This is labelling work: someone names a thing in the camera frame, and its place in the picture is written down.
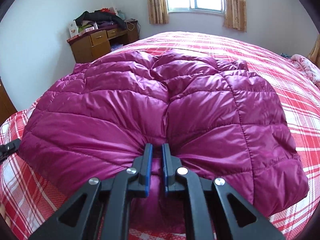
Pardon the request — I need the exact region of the magenta puffer jacket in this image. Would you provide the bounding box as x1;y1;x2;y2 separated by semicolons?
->
17;49;310;235

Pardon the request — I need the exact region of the brown wooden door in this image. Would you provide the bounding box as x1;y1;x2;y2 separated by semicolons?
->
0;80;17;125

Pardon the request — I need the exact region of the red plaid bed sheet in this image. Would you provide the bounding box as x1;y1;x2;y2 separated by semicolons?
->
1;31;319;239

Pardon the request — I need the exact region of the wooden desk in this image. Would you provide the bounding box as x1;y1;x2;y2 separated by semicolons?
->
67;20;140;63

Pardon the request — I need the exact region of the white box on desk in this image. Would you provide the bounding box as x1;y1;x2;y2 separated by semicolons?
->
68;21;79;37

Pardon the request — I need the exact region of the black jacket on desk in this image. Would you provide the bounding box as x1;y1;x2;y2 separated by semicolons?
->
75;10;127;29

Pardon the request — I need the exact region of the pink floral quilt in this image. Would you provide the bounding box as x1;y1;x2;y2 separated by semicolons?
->
291;54;320;88

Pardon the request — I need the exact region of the side window beige curtain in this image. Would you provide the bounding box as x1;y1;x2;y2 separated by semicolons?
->
307;35;320;68

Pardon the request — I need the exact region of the right beige curtain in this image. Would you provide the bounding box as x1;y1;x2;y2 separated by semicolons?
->
224;0;247;33

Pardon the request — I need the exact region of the left beige curtain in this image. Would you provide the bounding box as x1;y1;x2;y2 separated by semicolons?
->
148;0;169;24

